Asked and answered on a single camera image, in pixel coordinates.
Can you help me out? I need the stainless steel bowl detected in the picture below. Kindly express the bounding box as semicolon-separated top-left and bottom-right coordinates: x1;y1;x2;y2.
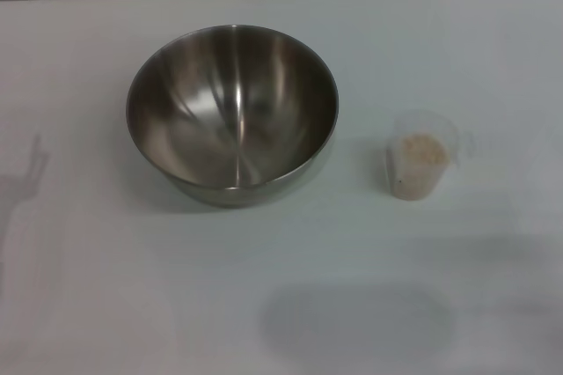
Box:
126;23;341;210

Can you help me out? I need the clear plastic measuring cup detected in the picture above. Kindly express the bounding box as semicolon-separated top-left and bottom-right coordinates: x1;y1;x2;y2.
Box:
384;109;479;202

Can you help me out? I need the white uncooked rice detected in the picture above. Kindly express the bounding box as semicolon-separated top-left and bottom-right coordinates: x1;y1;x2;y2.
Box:
392;132;450;201

